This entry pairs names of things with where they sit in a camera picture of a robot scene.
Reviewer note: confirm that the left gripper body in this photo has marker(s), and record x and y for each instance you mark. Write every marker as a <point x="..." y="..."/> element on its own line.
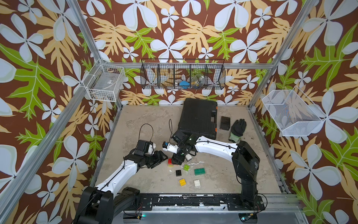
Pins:
<point x="148" y="157"/>

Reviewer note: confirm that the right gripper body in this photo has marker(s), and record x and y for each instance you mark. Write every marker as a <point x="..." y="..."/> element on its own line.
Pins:
<point x="180" y="149"/>

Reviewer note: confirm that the white lego brick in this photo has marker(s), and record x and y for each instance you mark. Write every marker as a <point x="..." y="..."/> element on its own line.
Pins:
<point x="197" y="183"/>
<point x="188" y="157"/>

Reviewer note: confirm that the light green lego brick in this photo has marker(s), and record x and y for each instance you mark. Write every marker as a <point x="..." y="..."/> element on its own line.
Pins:
<point x="186" y="167"/>

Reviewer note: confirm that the black lego brick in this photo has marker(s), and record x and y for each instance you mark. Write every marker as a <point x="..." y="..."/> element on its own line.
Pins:
<point x="178" y="173"/>

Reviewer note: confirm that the dark green lego brick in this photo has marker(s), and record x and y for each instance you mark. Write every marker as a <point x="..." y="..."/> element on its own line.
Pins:
<point x="200" y="171"/>

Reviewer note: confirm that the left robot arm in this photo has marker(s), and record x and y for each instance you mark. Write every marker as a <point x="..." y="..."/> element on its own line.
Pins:
<point x="100" y="204"/>

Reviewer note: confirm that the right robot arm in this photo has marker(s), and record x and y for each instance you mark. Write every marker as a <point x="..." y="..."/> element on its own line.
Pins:
<point x="244" y="159"/>

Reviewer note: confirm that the black plastic tool case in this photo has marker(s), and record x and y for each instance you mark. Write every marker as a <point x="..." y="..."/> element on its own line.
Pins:
<point x="199" y="117"/>

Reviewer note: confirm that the small black box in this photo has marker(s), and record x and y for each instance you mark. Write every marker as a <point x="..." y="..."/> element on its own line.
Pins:
<point x="225" y="123"/>

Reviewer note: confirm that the blue object in basket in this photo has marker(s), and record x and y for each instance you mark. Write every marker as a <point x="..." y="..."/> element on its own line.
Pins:
<point x="184" y="85"/>

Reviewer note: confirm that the black work glove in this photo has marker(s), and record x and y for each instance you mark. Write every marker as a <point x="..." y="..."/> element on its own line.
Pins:
<point x="237" y="130"/>

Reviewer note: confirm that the white mesh basket right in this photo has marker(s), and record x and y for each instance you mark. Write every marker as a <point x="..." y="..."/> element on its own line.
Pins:
<point x="294" y="113"/>

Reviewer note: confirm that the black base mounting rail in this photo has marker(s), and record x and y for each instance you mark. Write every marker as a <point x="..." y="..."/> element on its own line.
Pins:
<point x="233" y="202"/>

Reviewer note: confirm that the black wire basket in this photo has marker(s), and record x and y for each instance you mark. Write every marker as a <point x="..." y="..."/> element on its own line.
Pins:
<point x="169" y="72"/>

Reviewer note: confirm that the white wire basket left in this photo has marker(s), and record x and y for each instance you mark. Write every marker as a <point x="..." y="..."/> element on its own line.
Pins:
<point x="105" y="81"/>

